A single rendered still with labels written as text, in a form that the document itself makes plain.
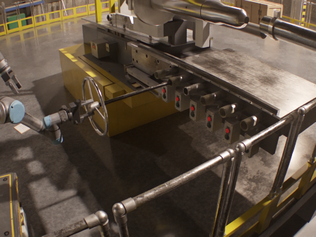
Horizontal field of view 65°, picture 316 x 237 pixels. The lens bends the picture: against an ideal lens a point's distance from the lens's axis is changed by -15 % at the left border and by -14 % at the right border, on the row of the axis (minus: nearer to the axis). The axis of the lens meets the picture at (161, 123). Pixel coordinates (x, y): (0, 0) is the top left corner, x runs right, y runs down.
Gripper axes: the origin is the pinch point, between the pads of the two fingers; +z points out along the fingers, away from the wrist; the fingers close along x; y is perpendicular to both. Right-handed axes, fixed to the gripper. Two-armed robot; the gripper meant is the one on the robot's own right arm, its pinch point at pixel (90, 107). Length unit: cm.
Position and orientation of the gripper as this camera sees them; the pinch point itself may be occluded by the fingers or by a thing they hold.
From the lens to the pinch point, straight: 176.9
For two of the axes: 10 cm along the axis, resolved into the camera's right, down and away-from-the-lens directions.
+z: 8.2, -3.1, 4.7
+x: 0.6, -7.8, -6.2
